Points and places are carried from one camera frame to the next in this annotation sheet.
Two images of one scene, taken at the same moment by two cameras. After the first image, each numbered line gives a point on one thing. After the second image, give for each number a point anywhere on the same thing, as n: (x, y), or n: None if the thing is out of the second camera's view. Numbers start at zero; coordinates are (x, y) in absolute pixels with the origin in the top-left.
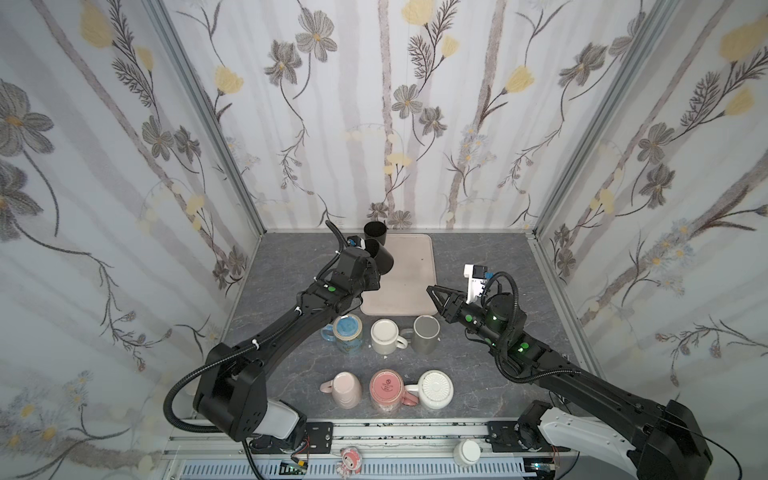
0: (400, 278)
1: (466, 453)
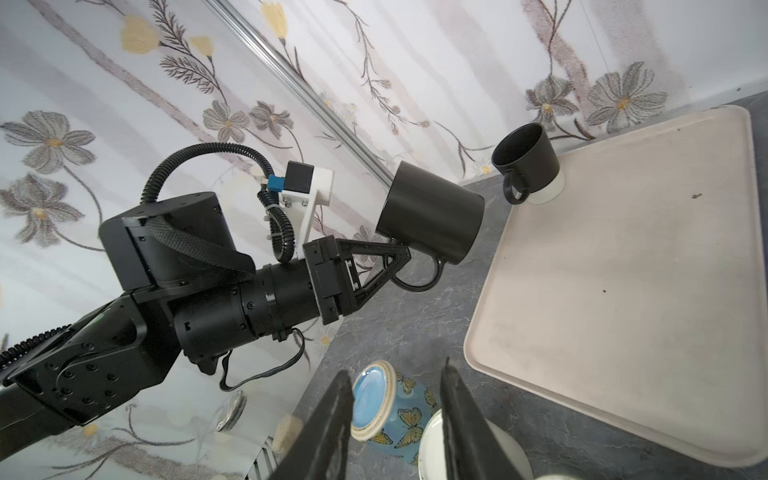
0: (634, 300)
1: None
